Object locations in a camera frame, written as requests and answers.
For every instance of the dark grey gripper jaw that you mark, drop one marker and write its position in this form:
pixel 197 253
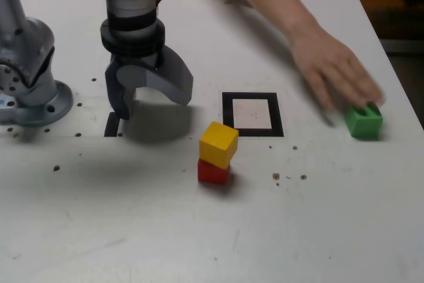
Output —
pixel 116 97

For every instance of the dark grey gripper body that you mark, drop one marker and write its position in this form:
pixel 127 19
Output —
pixel 139 59

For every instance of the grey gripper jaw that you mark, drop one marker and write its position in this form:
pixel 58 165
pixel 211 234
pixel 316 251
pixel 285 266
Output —
pixel 165 84

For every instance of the yellow cube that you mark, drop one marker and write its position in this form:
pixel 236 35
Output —
pixel 217 144

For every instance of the red cube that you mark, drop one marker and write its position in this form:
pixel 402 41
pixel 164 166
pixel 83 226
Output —
pixel 212 173

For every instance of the green cube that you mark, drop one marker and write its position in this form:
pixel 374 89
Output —
pixel 361 127

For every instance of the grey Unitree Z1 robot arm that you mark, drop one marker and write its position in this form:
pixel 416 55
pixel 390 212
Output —
pixel 30 47

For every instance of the black tape square outline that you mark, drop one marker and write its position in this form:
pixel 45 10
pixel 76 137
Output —
pixel 228 114

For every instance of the person's hand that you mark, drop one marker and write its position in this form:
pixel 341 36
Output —
pixel 334 67

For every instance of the black tape strip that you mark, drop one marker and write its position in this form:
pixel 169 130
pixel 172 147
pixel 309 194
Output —
pixel 112 127

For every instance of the grey metal beam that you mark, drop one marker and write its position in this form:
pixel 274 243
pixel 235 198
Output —
pixel 404 46

